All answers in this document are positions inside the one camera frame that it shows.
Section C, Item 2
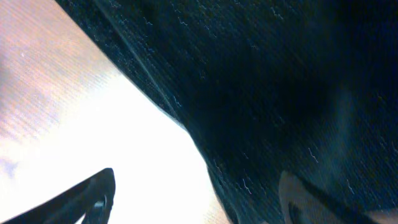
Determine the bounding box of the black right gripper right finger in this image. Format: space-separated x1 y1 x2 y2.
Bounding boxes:
279 171 373 224

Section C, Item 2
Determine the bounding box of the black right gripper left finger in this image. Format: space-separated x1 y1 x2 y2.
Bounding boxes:
4 168 116 224

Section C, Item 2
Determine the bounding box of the black velvet skirt with buttons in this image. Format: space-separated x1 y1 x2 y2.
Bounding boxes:
58 0 397 223

